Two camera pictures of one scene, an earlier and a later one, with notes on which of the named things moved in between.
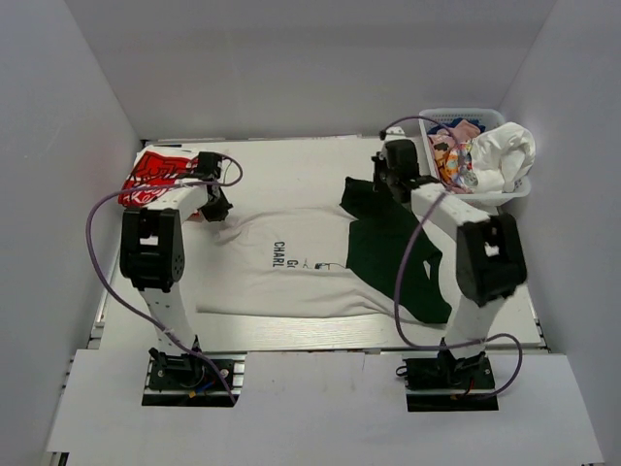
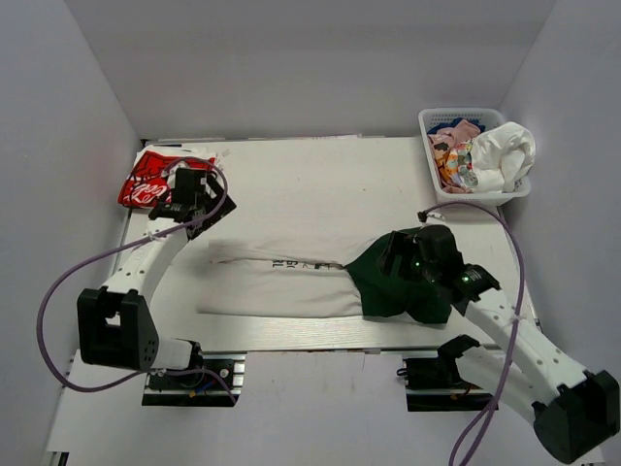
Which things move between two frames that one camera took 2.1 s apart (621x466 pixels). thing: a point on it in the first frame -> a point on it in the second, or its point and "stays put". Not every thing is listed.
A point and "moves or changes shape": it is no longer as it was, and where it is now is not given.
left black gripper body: (216, 208) -> (213, 210)
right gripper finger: (380, 173) -> (399, 257)
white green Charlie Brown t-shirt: (366, 257) moves or changes shape
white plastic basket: (488, 117) stays put
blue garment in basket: (454, 122) stays put
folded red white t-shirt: (156, 170) stays put
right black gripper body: (384, 180) -> (394, 251)
